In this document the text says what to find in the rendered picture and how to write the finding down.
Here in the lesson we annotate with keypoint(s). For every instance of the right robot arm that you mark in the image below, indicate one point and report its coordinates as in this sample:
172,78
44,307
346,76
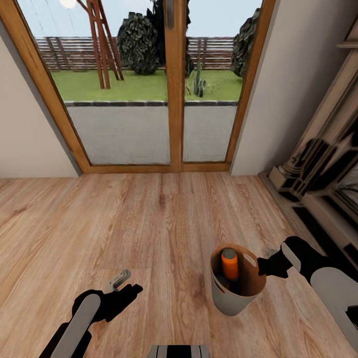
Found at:
337,291

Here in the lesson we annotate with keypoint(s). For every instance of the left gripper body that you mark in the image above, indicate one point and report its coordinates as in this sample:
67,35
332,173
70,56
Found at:
123,299

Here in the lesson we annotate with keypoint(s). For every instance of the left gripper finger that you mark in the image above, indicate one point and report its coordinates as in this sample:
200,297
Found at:
137,288

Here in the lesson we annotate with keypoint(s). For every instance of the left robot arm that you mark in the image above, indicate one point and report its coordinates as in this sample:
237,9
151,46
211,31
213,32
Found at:
72,339

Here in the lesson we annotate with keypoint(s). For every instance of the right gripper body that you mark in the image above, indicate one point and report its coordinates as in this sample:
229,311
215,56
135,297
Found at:
271,267

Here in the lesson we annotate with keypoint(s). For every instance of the trash can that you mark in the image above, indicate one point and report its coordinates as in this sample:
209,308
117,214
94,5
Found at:
251,283

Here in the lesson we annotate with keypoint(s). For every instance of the can of soda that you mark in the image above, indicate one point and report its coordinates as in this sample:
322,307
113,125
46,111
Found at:
222,280
234,285
229,264

